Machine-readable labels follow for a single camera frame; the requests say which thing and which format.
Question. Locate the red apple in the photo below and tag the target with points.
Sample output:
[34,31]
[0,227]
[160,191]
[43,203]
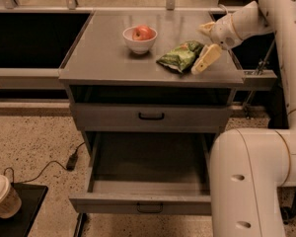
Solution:
[142,32]

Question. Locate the white paper coffee cup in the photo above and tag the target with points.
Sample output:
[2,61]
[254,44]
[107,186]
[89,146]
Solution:
[10,202]

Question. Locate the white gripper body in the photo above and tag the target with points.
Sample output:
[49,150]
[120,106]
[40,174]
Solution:
[221,32]

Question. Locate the black side table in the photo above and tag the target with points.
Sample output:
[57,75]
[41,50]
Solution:
[21,223]

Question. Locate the green jalapeno chip bag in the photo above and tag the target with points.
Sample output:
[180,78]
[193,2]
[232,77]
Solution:
[182,57]

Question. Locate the grey drawer cabinet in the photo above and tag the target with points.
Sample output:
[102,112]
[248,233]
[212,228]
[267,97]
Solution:
[103,70]

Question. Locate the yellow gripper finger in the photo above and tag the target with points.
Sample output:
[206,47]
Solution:
[206,29]
[209,54]

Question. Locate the closed grey drawer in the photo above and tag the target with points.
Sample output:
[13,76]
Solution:
[149,118]

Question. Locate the open grey drawer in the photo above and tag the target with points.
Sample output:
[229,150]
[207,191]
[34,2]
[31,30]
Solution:
[147,173]

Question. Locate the black office chair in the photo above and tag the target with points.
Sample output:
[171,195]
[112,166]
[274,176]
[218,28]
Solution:
[288,212]

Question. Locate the white ceramic bowl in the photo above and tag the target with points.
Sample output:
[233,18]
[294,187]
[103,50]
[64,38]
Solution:
[138,46]

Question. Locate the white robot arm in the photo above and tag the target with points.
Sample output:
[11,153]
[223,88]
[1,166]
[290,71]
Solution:
[248,165]

